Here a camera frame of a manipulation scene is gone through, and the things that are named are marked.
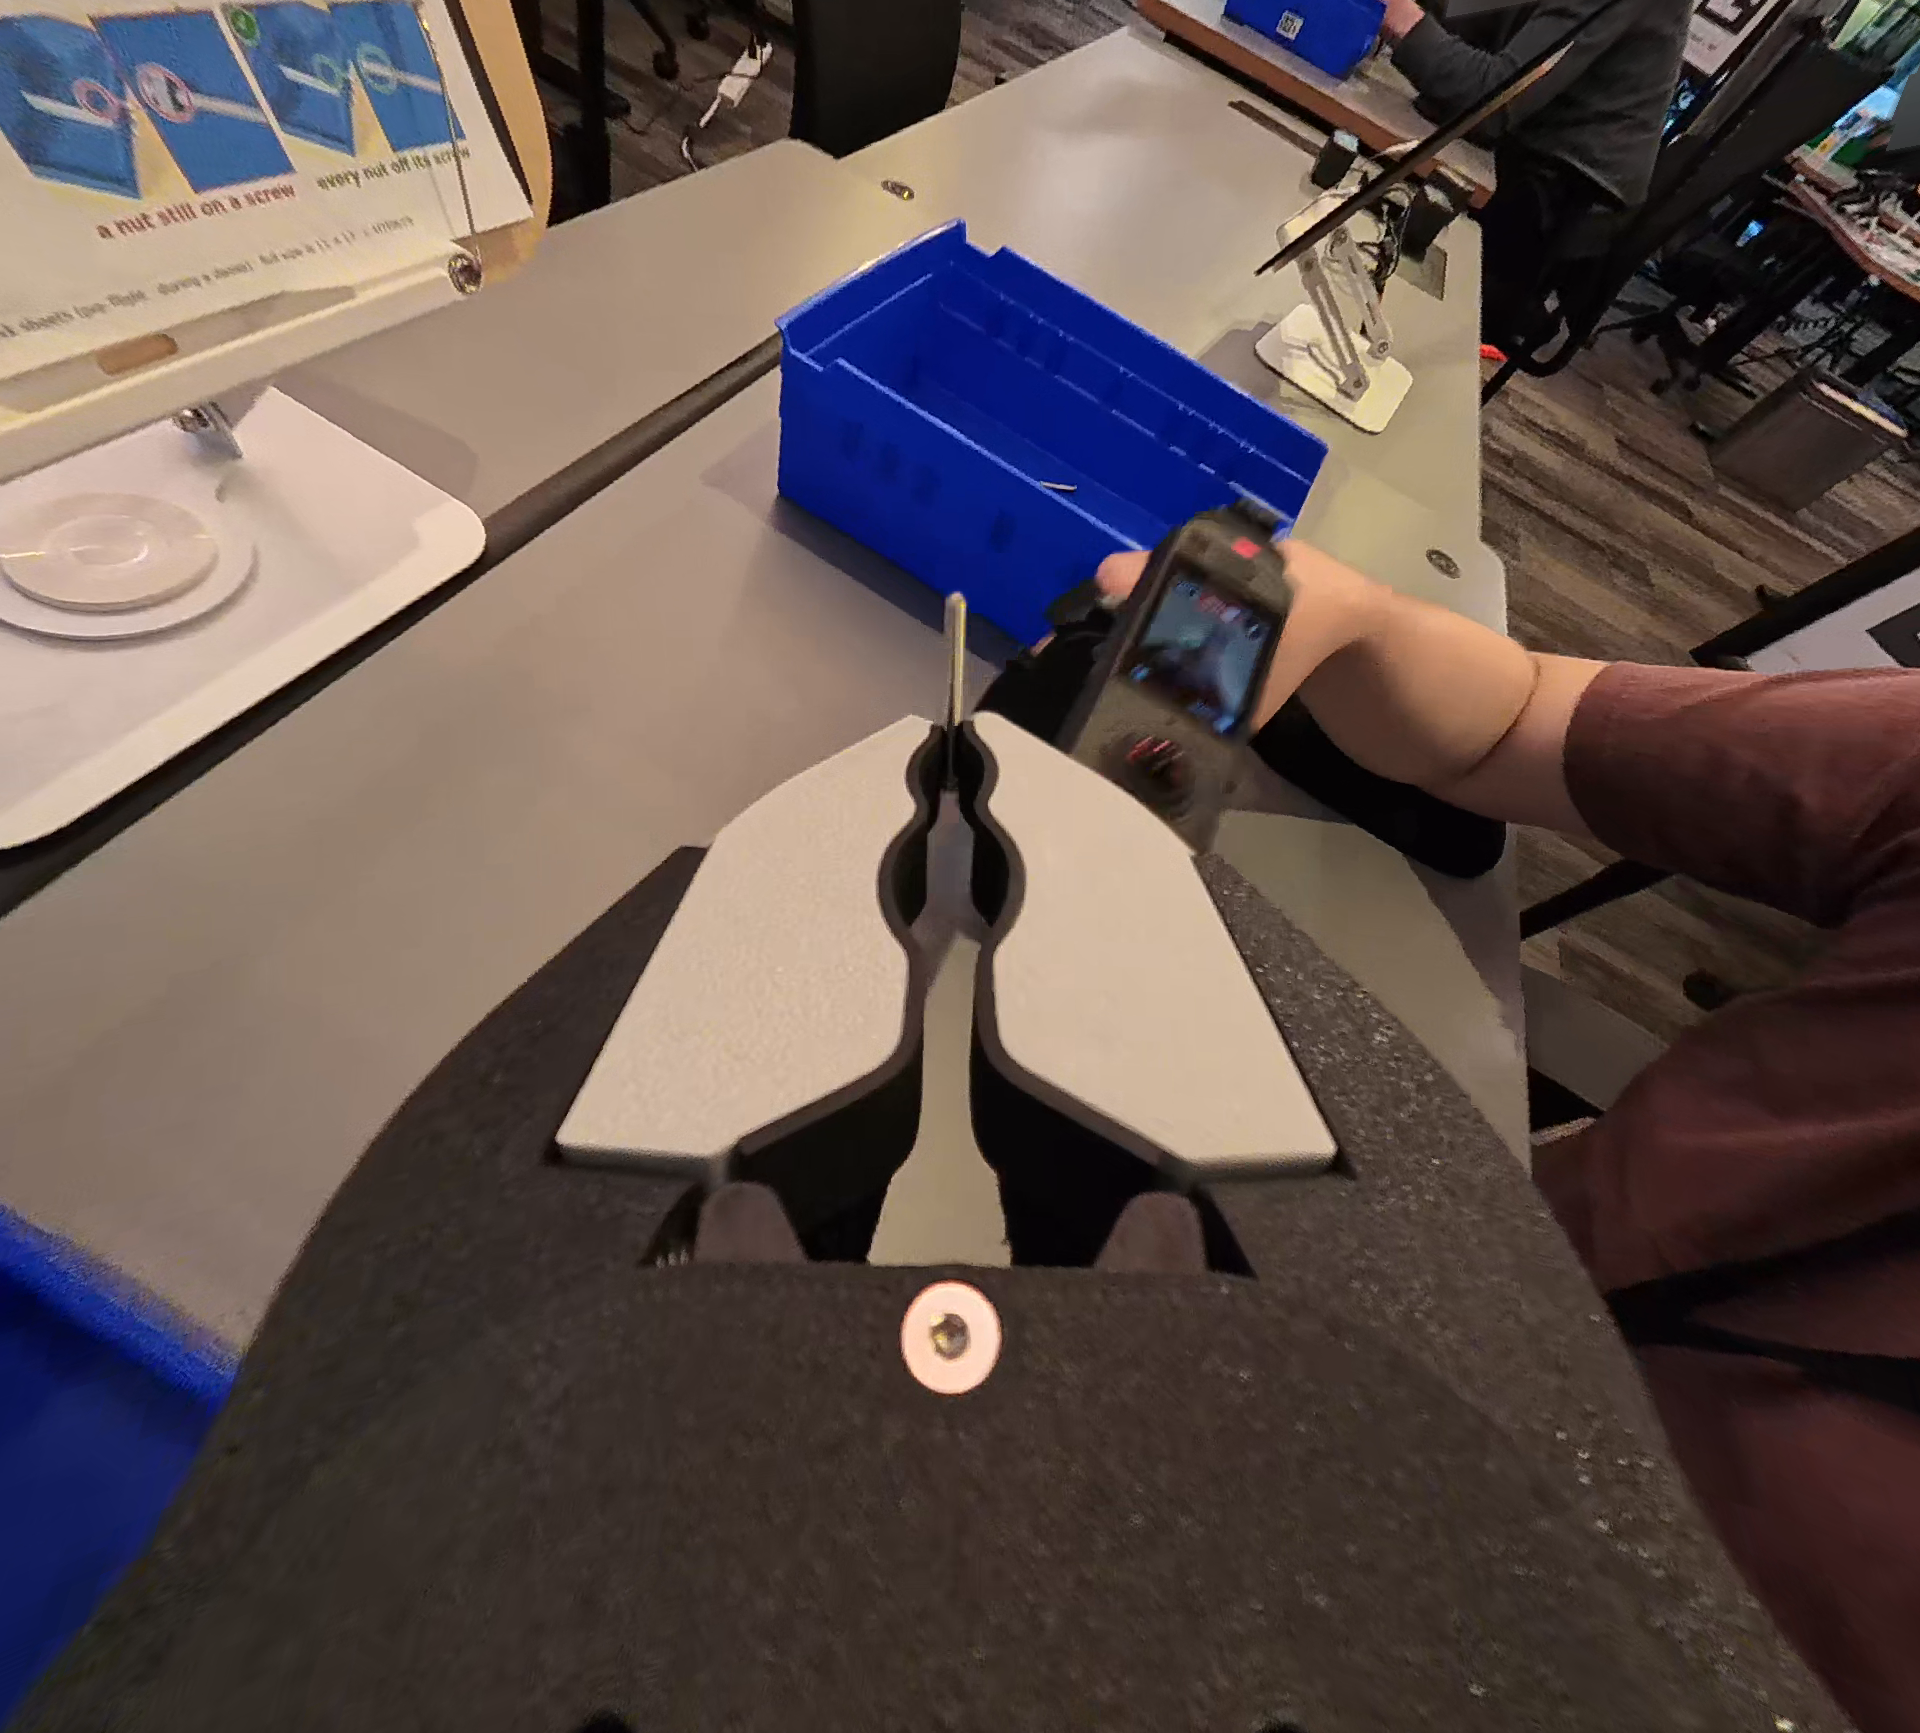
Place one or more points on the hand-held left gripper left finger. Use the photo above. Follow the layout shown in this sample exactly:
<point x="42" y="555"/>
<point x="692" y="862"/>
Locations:
<point x="751" y="1000"/>

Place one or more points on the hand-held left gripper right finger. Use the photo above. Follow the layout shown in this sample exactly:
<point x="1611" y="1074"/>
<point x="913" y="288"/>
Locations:
<point x="1154" y="1000"/>

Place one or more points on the blue divided plastic bin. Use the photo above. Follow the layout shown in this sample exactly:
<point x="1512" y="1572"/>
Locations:
<point x="91" y="1434"/>

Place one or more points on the person's right hand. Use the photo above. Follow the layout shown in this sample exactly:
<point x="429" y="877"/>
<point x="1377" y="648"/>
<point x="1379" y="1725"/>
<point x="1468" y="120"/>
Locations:
<point x="1329" y="608"/>

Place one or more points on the black wrist rest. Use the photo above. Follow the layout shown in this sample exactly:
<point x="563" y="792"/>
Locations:
<point x="1410" y="819"/>

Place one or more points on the white stand base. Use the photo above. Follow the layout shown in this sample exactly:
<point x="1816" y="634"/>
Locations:
<point x="345" y="532"/>
<point x="1342" y="377"/>

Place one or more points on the person's maroon shirt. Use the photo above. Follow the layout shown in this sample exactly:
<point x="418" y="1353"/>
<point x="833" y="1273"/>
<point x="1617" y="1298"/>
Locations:
<point x="1771" y="1013"/>

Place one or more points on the grey trash can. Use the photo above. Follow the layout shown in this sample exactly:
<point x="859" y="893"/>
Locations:
<point x="1800" y="442"/>

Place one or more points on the wooden top desk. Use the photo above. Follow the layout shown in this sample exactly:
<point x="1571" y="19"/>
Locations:
<point x="1185" y="16"/>
<point x="1861" y="232"/>

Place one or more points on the white power strip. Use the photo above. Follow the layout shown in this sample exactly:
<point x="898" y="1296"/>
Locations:
<point x="743" y="77"/>

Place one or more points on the instruction sheet on stand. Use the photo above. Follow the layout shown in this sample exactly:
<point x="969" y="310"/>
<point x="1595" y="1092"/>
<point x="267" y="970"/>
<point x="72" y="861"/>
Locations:
<point x="480" y="38"/>

